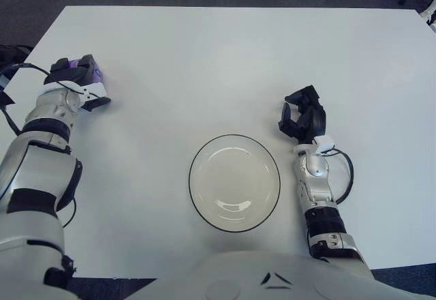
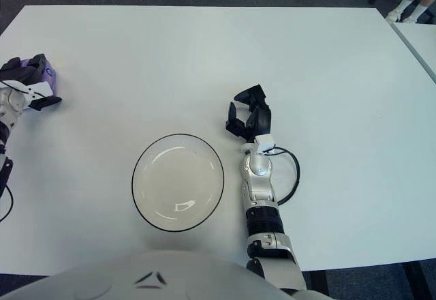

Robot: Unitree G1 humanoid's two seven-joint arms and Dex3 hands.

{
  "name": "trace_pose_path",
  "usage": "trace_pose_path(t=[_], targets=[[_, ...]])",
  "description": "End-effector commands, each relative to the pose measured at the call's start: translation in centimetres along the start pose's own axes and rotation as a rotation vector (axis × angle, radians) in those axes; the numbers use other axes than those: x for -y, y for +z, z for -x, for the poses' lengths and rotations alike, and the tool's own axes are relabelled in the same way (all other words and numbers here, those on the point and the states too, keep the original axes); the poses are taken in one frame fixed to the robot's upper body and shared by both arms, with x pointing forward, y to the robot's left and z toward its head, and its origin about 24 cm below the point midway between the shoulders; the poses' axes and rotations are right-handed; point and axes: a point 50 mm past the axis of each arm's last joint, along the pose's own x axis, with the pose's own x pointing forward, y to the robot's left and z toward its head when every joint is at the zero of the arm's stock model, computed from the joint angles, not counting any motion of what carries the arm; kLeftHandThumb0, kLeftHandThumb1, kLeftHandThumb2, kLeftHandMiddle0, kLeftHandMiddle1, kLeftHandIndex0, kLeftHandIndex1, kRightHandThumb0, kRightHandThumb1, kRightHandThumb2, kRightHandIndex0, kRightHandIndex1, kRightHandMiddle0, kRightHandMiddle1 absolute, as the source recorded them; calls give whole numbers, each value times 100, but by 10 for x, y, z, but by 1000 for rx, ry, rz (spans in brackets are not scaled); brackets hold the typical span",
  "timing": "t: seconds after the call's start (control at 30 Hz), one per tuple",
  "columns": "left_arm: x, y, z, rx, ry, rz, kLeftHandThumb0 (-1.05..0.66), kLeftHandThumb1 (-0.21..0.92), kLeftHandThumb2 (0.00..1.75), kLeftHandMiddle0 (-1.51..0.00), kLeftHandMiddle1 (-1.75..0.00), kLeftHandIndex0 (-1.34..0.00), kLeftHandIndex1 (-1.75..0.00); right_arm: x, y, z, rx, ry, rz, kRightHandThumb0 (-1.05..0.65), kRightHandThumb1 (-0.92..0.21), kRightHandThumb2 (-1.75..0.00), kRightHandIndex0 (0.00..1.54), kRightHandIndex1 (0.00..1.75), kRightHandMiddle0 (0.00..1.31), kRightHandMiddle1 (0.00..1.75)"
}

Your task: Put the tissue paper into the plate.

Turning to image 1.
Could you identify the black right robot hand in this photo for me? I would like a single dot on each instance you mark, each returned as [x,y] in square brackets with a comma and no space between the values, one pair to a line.
[316,119]

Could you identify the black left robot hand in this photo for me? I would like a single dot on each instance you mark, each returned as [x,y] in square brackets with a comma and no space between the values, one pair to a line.
[73,75]

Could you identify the purple tissue paper pack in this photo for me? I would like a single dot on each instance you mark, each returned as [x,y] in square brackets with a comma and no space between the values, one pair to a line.
[98,75]

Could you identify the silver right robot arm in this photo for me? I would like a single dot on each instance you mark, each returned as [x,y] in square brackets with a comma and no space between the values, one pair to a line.
[323,218]

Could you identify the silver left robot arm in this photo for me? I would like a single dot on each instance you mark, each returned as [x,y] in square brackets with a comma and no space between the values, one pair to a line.
[37,163]

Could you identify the white plate with black rim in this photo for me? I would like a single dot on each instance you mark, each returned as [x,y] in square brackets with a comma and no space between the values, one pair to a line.
[235,184]

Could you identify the black bag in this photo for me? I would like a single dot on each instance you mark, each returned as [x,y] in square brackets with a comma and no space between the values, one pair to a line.
[10,52]

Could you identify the white neighbouring table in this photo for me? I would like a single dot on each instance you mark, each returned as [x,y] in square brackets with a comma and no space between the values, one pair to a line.
[433,27]

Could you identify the person leg with white sock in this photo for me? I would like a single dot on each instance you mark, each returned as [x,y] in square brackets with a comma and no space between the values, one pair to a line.
[431,10]

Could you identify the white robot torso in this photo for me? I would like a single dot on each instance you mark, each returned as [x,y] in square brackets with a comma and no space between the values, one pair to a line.
[221,276]

